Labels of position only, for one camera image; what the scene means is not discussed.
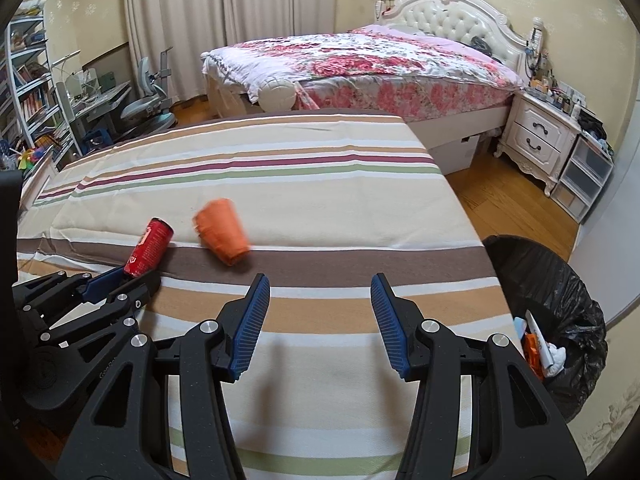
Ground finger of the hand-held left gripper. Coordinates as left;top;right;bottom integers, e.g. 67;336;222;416
40;272;162;346
12;266;128;311

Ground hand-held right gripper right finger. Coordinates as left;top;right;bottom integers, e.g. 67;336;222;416
370;272;586;480

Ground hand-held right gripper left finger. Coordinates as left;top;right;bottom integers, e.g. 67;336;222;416
57;272;272;480

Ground red bottle with black cap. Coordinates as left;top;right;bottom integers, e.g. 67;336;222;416
123;217;175;278

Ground orange paper packet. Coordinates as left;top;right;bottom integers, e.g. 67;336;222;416
194;198;251;266

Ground bin with black plastic liner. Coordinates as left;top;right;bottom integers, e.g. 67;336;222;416
482;235;608;423

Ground blue and white packet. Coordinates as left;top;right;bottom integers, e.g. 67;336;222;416
512;310;546;348

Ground colourful toy pile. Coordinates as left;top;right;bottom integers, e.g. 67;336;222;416
0;140;48;173

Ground striped tablecloth table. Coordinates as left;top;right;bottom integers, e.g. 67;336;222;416
15;108;526;480

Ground grey office chair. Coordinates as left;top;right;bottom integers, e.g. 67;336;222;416
120;50;176;133

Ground white cardboard box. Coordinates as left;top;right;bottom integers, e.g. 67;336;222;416
429;135;478;176

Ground white bookshelf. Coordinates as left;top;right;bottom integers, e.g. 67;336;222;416
0;2;76;161

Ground white nightstand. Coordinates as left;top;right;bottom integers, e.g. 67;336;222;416
497;91;583;196

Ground plastic drawer unit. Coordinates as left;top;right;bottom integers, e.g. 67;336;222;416
552;135;615;223

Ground white sliding door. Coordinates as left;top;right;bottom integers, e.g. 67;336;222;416
567;125;640;321

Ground floral quilt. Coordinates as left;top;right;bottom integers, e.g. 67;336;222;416
201;24;526;111

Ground beige curtains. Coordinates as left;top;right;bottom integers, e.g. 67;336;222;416
122;0;341;106

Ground black bag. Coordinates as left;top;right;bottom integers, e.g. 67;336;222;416
577;107;611;148

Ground cluster of small toiletries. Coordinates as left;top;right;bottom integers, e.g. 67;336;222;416
525;25;586;113

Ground bed with floral quilt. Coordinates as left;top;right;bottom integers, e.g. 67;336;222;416
202;0;531;161

